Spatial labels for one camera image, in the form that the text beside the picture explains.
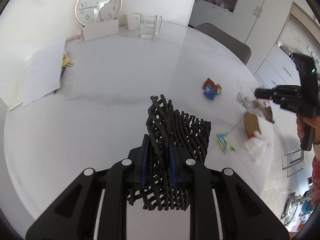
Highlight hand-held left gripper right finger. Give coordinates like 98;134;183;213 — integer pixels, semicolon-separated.
169;145;291;240

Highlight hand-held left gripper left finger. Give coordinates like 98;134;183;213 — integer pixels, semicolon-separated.
25;134;150;240

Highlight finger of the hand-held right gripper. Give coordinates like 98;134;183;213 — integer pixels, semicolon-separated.
254;84;302;99
272;94;302;112

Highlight clear plastic wrapper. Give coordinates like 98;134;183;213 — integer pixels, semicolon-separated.
235;85;275;124

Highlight black foam net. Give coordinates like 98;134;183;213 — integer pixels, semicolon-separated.
126;94;212;212

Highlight person's right hand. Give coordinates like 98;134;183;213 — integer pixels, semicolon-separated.
296;116;320;145

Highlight grey drawer unit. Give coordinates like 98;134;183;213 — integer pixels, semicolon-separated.
254;44;304;88

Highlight brown red paper box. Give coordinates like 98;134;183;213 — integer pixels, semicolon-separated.
244;112;263;139

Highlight transparent chair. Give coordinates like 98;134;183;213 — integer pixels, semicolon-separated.
274;125;306;172

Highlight white crumpled tissue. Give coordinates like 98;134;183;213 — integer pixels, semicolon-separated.
243;135;268;165

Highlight yellow green wrapper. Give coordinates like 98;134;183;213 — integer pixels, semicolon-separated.
215;133;237;153

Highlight blue brown crumpled wrapper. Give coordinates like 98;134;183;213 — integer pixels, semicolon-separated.
202;77;222;101

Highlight grey chair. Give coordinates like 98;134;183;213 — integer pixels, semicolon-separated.
194;22;251;66

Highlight tall grey cabinet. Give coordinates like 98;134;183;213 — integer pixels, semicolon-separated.
187;0;296;46

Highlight white blue floor toy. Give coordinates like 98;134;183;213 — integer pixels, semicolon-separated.
280;189;316;231

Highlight yellow folded paper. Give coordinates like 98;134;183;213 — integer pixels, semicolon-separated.
54;51;74;94

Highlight white paper sheet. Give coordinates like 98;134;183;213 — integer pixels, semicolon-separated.
22;37;67;107

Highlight glass pitcher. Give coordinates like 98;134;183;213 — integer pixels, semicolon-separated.
138;14;162;39

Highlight white card box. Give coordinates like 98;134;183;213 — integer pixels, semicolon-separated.
82;18;119;42

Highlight white cup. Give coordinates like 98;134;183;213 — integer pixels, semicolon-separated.
124;12;141;30

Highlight cream paper pad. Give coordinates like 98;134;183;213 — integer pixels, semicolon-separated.
9;62;33;111

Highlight wooden door frame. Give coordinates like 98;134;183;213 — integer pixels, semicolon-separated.
275;1;320;63

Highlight round wall clock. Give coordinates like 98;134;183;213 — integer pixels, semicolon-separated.
75;0;123;27

